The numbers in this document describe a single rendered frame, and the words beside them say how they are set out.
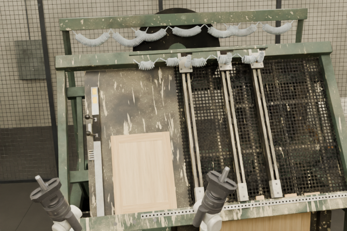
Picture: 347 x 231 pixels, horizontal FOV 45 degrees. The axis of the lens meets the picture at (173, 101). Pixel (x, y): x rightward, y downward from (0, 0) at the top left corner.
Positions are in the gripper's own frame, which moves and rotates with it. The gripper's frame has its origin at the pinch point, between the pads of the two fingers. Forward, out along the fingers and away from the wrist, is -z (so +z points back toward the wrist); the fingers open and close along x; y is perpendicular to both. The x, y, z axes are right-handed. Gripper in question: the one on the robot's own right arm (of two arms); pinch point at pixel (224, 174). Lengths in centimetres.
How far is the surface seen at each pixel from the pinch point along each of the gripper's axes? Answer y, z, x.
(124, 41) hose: 155, 51, 149
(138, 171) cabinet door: 81, 102, 72
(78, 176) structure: 59, 115, 107
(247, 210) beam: 107, 103, -7
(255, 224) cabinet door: 129, 131, -16
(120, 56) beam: 118, 44, 128
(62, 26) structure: 128, 50, 195
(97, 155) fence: 70, 99, 101
